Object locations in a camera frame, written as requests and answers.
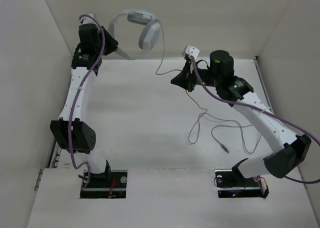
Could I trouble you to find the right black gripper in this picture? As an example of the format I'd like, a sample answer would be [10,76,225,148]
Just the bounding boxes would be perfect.
[170,60,221,93]

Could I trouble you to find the white grey headphones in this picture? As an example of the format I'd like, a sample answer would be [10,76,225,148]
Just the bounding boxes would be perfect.
[107,8,162,57]

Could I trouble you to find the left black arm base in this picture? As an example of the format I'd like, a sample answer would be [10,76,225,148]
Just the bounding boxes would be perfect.
[80,170,128,199]

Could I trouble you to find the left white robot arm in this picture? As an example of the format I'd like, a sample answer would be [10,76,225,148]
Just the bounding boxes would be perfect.
[50,23,119,188]

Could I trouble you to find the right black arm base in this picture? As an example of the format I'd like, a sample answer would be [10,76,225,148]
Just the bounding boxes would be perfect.
[213,169,270,199]

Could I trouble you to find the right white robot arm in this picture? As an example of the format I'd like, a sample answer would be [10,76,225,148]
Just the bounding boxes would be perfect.
[170,45,312,185]

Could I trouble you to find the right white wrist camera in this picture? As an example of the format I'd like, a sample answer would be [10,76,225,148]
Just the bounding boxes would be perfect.
[182,45,200,60]

